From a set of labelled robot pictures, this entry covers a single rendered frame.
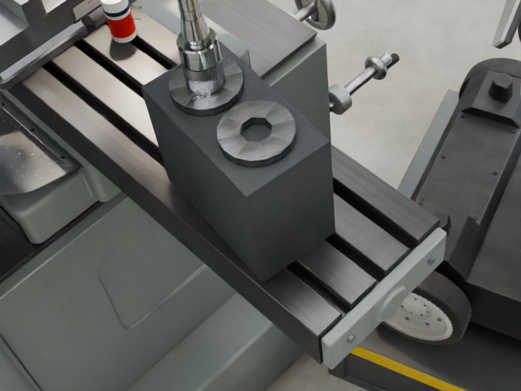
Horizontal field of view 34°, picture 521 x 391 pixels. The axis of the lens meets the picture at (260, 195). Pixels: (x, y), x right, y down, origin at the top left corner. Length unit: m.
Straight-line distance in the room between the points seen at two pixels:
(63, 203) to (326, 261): 0.49
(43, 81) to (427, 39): 1.59
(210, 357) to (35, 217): 0.66
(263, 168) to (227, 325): 1.01
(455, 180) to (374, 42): 1.15
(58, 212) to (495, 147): 0.82
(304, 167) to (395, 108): 1.58
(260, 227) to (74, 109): 0.44
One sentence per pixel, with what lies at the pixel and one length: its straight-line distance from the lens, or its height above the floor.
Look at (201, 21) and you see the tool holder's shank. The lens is 0.96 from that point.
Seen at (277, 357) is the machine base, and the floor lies 0.12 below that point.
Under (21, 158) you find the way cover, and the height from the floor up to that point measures 0.90.
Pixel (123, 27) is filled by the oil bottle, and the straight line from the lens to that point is 1.38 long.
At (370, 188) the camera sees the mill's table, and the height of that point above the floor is 0.96.
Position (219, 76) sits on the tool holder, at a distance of 1.01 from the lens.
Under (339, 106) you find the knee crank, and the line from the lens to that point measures 1.81.
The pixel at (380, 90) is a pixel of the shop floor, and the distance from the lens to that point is 2.58.
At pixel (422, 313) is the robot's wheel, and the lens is 1.61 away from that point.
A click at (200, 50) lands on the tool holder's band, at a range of 0.97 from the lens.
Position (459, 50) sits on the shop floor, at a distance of 2.70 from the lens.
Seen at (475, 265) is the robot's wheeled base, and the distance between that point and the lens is 1.56.
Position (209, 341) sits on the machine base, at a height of 0.20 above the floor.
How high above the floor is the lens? 1.89
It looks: 54 degrees down
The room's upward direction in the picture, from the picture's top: 10 degrees counter-clockwise
